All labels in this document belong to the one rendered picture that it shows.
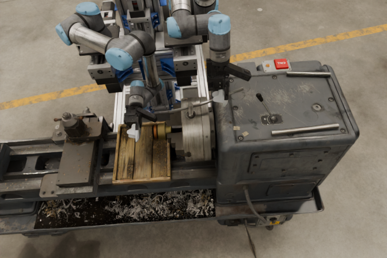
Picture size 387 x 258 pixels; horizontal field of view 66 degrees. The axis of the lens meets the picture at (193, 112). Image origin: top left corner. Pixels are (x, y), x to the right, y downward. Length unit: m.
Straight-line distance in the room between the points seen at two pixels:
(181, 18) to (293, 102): 0.62
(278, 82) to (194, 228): 1.38
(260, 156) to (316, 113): 0.30
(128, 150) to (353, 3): 3.43
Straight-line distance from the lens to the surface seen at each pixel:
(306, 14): 4.02
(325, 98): 1.46
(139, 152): 1.69
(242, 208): 1.90
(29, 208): 2.16
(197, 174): 1.61
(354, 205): 2.70
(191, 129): 1.33
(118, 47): 1.39
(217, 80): 1.12
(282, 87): 1.45
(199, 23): 1.13
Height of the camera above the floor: 2.35
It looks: 55 degrees down
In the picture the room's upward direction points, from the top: 5 degrees counter-clockwise
